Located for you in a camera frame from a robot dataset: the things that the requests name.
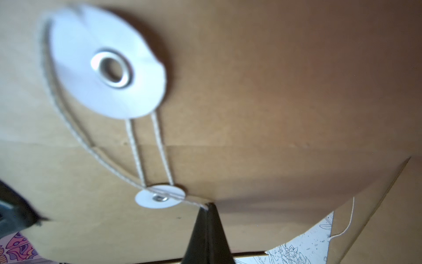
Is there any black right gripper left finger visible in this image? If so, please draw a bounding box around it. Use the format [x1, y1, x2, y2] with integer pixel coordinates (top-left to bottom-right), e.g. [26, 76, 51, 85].
[181, 208, 208, 264]

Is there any brown kraft file bag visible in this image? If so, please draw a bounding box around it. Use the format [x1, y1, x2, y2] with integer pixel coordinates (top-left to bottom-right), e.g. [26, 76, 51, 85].
[327, 156, 422, 264]
[1, 1, 422, 264]

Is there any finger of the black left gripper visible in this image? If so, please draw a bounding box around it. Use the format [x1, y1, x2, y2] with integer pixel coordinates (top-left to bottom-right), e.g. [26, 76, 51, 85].
[1, 181, 48, 238]

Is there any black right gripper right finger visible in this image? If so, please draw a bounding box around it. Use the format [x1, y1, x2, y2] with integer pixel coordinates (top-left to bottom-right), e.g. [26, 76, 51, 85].
[207, 203, 235, 264]

